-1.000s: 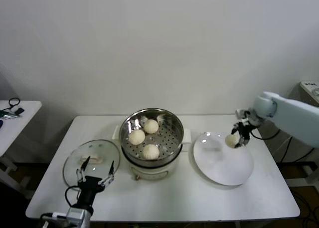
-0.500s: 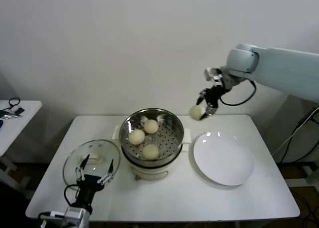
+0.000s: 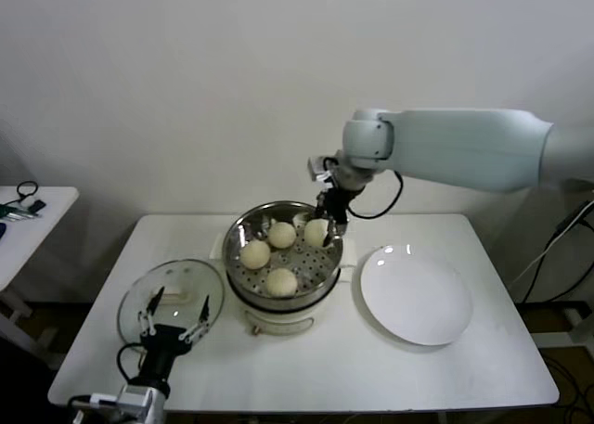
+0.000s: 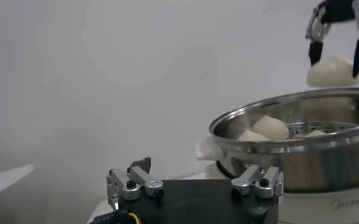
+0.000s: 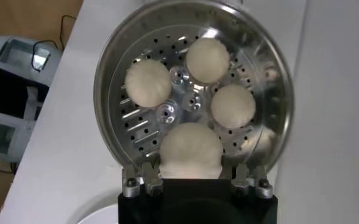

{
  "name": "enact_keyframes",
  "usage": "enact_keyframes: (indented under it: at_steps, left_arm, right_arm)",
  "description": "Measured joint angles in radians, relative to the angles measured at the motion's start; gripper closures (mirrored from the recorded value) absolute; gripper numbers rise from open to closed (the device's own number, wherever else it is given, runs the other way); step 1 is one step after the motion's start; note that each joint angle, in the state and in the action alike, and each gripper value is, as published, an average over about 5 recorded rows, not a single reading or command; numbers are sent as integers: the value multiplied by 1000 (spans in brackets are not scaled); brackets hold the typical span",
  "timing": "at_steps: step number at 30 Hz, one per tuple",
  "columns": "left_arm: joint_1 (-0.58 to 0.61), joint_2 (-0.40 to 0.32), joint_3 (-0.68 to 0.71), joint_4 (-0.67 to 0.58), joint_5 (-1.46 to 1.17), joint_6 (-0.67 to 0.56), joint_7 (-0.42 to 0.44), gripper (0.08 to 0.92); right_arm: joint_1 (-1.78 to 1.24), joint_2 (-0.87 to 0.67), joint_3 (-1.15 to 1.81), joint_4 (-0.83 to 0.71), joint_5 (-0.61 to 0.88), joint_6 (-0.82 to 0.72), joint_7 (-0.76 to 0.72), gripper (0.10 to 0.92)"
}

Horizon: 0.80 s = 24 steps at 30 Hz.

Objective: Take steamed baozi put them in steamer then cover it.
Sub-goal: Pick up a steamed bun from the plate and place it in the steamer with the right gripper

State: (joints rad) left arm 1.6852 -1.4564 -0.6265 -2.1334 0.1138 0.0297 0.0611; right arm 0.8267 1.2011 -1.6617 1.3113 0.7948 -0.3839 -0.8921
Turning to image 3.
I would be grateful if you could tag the steel steamer basket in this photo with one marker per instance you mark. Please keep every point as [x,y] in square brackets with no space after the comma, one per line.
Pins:
[315,266]

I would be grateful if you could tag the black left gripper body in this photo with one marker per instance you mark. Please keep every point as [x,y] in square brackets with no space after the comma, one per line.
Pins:
[160,350]

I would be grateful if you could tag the white steamed baozi bun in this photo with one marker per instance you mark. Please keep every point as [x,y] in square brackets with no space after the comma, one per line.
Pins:
[282,235]
[314,234]
[255,254]
[281,281]

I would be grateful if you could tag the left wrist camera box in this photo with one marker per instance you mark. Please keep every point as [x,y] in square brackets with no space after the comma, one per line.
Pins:
[137,398]

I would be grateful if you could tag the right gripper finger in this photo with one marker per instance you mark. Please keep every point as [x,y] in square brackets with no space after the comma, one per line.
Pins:
[321,206]
[335,233]

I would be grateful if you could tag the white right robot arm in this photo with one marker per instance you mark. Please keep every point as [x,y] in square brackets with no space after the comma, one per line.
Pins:
[464,145]

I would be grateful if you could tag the white electric cooker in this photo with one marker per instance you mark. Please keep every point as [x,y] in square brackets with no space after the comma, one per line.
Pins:
[278,319]

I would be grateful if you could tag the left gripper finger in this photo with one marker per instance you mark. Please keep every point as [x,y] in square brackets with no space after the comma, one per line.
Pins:
[200,322]
[146,319]

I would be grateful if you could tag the white side table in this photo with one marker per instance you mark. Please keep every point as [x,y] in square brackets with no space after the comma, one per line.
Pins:
[51,238]

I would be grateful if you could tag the white round plate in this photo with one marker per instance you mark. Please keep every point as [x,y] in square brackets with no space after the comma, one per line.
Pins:
[413,294]

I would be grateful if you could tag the green and silver pens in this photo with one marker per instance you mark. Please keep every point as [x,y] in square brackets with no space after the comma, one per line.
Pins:
[18,213]

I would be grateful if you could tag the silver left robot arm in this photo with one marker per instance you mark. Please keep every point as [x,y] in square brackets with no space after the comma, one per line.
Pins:
[155,410]

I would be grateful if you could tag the black floor frame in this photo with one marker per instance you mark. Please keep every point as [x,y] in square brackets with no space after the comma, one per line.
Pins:
[557,310]

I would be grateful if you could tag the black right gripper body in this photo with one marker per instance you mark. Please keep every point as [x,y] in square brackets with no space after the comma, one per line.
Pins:
[336,206]

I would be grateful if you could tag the small black device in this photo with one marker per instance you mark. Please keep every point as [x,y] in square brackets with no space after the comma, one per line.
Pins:
[38,206]

